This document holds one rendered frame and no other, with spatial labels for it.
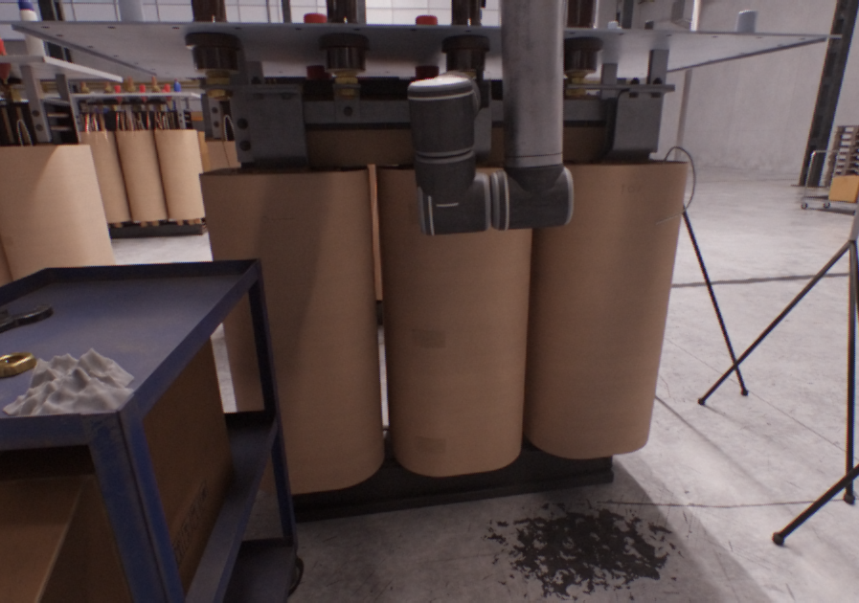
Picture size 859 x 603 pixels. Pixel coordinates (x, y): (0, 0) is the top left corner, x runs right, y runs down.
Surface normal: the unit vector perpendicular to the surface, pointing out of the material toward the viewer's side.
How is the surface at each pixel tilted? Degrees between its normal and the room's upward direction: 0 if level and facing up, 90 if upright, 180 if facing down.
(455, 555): 0
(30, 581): 26
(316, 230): 90
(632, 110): 90
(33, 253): 90
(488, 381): 90
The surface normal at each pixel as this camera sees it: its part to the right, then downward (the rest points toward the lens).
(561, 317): -0.54, 0.28
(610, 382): 0.16, 0.31
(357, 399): 0.65, 0.23
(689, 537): -0.02, -0.95
